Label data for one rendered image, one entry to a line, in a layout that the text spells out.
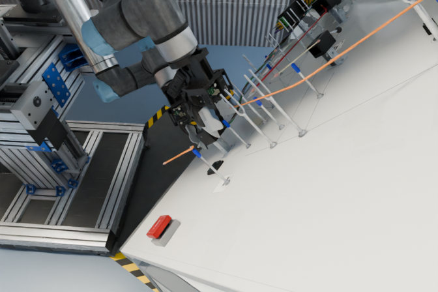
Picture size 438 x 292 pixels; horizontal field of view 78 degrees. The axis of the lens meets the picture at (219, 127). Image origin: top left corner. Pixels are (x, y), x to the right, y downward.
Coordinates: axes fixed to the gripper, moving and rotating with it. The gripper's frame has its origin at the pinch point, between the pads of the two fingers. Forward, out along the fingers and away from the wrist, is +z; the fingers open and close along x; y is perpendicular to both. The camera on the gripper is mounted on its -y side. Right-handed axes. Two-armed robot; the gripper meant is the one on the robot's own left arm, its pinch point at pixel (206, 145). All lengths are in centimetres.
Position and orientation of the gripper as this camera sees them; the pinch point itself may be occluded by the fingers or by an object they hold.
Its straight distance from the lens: 80.0
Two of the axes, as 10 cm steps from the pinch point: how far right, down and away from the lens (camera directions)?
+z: 4.7, 8.8, -0.1
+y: -1.9, 0.9, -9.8
